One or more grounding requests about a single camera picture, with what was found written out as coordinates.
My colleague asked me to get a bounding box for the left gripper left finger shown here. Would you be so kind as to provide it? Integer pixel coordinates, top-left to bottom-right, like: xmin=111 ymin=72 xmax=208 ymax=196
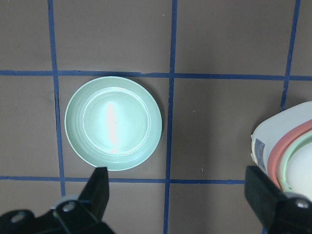
xmin=0 ymin=167 xmax=114 ymax=234

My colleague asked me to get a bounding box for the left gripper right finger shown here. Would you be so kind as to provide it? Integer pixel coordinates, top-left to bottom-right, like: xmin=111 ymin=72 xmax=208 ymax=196
xmin=244 ymin=166 xmax=312 ymax=234

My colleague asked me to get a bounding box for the white rice cooker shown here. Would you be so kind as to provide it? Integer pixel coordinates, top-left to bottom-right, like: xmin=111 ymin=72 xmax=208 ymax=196
xmin=251 ymin=101 xmax=312 ymax=193

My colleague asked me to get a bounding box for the left green plate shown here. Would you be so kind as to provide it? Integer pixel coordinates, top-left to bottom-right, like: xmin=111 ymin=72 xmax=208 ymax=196
xmin=64 ymin=76 xmax=162 ymax=171

